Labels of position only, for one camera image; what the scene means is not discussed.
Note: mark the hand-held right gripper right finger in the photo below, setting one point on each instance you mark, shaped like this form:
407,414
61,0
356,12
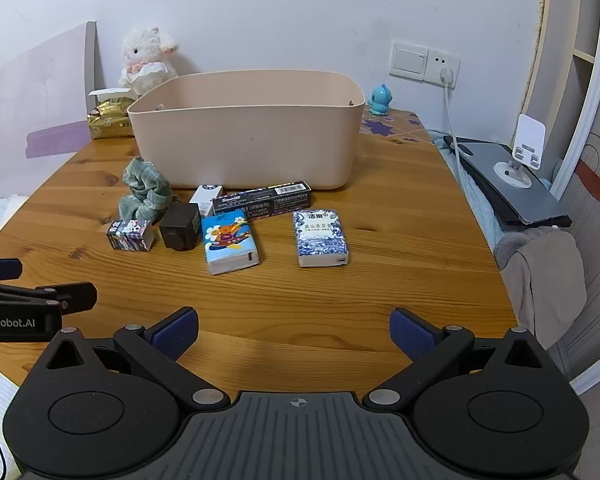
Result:
411,334

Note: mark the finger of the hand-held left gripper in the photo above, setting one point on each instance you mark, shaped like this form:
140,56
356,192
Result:
0,269
75,296

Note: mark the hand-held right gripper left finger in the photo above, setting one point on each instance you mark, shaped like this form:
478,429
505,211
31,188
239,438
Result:
176,334

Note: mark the small printed cartoon box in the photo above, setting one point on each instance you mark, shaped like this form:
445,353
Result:
130,236

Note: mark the blue bear tissue pack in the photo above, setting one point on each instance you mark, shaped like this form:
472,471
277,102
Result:
230,242

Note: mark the black cube box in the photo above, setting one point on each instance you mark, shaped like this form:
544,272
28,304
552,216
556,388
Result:
180,227

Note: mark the green plush scrunchie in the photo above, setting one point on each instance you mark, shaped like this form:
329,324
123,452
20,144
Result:
142,185

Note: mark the blue white patterned tissue pack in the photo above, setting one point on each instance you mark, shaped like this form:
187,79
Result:
321,237

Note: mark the small white box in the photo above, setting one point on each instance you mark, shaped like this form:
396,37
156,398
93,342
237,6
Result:
204,197

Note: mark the beige cloth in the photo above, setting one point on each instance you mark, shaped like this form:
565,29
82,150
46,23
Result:
545,285

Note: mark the long black box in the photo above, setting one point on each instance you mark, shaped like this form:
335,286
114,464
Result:
265,199

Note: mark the grey laptop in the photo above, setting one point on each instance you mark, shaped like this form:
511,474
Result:
520,200

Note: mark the gold tissue pack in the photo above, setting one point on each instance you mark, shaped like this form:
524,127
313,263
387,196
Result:
107,121

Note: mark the pink plastic storage bin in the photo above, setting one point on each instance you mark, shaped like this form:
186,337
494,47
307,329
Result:
245,145

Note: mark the purple flower patterned mat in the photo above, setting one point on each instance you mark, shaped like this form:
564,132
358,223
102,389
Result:
390,127

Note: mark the white phone stand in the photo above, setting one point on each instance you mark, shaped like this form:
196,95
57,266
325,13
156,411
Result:
527,132

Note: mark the blue toy figurine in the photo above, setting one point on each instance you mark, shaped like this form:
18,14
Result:
380,100

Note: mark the white plush lamb toy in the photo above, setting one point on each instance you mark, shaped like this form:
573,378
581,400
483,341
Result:
142,50

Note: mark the wooden wardrobe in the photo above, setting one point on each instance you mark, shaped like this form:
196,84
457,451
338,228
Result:
570,35

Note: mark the white wall socket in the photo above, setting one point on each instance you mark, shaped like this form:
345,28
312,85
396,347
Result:
442,62

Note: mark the white wall switch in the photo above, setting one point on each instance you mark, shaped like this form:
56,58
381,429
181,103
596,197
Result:
409,60

